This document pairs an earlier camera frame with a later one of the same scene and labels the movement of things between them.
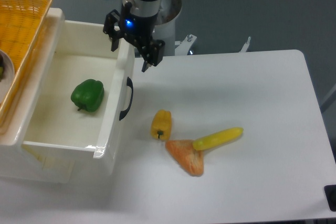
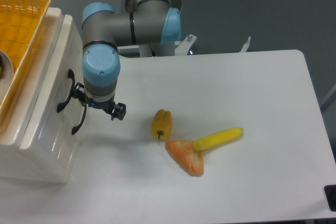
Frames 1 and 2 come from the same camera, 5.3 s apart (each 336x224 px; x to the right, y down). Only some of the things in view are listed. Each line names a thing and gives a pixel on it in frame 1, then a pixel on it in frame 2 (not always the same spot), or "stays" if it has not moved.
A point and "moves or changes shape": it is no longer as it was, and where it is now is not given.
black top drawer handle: x=129 y=84 → x=63 y=105
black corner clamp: x=330 y=192 stays
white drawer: x=80 y=104 moves or changes shape
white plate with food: x=7 y=73 stays
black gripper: x=138 y=29 → x=119 y=111
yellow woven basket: x=22 y=13 stays
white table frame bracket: x=185 y=46 stays
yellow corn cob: x=207 y=141 stays
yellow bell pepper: x=161 y=124 stays
